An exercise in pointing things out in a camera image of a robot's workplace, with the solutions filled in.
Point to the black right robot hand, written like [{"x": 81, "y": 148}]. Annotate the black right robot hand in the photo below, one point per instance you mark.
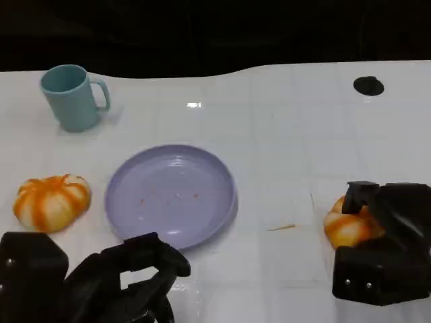
[{"x": 400, "y": 208}]

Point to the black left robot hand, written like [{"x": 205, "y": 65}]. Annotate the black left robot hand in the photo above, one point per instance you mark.
[{"x": 97, "y": 289}]

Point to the orange white toy bread roll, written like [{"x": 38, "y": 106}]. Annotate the orange white toy bread roll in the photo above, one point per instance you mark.
[
  {"x": 50, "y": 203},
  {"x": 350, "y": 228}
]

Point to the lilac plate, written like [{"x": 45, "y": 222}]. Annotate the lilac plate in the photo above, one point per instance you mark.
[{"x": 170, "y": 196}]

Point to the black round table grommet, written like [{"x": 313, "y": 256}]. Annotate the black round table grommet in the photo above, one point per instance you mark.
[{"x": 368, "y": 85}]

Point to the pale green mug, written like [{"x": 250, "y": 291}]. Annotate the pale green mug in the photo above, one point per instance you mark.
[{"x": 71, "y": 99}]

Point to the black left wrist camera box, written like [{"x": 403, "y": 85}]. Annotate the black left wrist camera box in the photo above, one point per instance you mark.
[{"x": 30, "y": 279}]

